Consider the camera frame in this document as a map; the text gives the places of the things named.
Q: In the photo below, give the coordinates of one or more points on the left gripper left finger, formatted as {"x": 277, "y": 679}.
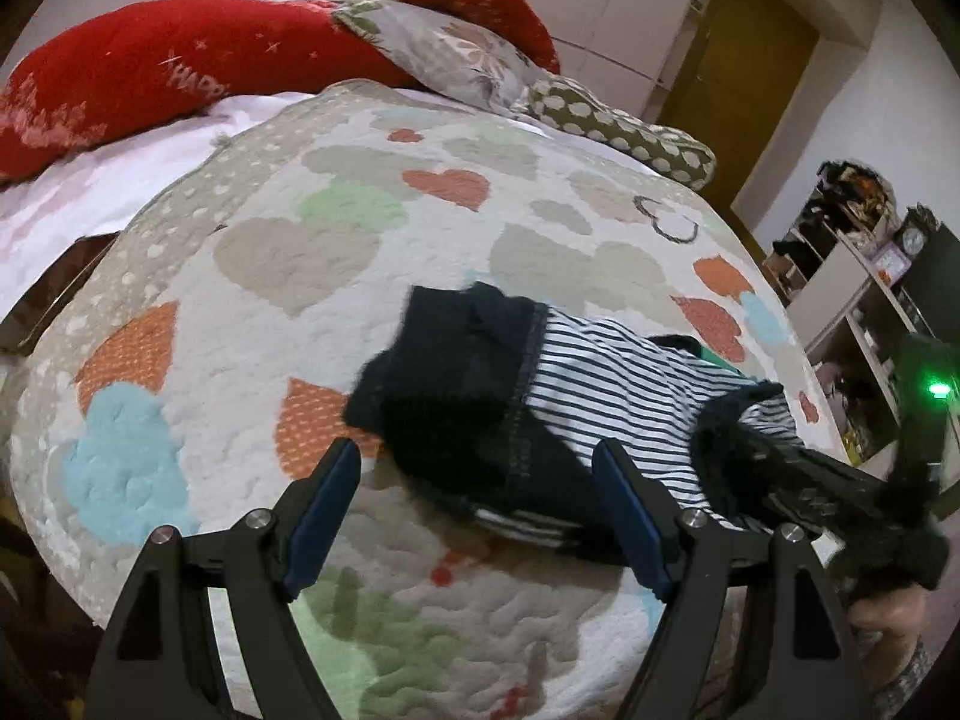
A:
{"x": 160, "y": 658}

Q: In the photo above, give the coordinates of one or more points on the navy striped pants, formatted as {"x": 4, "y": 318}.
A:
{"x": 491, "y": 406}

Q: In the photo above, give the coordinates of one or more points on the person's right hand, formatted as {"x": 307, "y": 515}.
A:
{"x": 892, "y": 623}

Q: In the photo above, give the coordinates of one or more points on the black television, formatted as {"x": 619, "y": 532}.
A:
{"x": 932, "y": 286}

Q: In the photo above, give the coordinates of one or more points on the white shelf unit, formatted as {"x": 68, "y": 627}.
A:
{"x": 837, "y": 267}

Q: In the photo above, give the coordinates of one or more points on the small desk clock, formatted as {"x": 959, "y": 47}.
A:
{"x": 916, "y": 231}

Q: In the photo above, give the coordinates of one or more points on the heart patterned quilt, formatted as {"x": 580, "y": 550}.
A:
{"x": 205, "y": 364}

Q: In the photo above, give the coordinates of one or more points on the white bed sheet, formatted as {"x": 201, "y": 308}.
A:
{"x": 99, "y": 191}

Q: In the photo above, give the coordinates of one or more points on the brown wooden door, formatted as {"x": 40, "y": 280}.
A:
{"x": 736, "y": 80}

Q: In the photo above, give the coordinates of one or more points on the green white dotted pillow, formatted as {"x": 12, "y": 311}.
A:
{"x": 568, "y": 106}

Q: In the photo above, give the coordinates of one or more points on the large red pillow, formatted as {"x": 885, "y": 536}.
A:
{"x": 147, "y": 64}

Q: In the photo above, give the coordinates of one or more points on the grey floral pillow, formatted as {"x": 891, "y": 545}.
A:
{"x": 464, "y": 62}

